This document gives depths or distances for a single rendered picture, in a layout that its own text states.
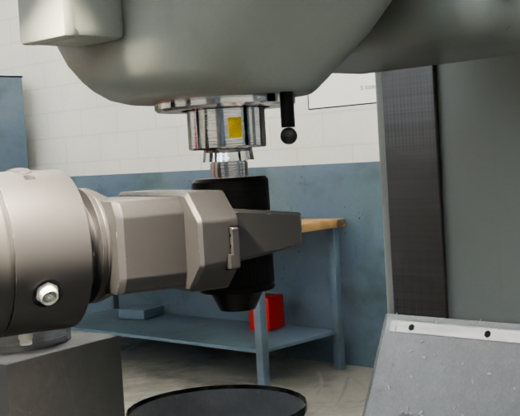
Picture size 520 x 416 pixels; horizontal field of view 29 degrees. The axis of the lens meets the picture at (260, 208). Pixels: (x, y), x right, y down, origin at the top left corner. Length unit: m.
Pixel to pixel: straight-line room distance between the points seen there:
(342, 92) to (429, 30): 5.27
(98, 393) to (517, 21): 0.42
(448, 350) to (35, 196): 0.53
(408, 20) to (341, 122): 5.27
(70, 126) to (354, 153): 2.74
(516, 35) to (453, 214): 0.31
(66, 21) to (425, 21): 0.24
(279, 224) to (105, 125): 6.92
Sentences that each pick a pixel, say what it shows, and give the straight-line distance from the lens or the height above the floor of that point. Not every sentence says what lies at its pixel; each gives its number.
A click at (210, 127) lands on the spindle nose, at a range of 0.59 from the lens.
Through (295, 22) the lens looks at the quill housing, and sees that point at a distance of 0.55.
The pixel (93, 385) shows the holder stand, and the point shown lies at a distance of 0.81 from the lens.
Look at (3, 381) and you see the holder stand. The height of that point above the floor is 1.12.
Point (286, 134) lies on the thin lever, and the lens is 0.57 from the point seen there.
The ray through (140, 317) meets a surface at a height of 0.25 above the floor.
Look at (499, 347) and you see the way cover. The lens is 0.93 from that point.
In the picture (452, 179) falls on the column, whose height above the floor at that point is 1.24.
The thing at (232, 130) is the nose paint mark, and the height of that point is 1.29.
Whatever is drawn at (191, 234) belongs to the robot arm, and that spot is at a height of 1.23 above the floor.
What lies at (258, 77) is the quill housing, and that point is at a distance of 0.55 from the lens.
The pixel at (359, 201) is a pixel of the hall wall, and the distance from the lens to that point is 5.85.
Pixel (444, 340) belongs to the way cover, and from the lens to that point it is 0.96.
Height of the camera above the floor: 1.27
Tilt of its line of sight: 3 degrees down
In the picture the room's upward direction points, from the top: 3 degrees counter-clockwise
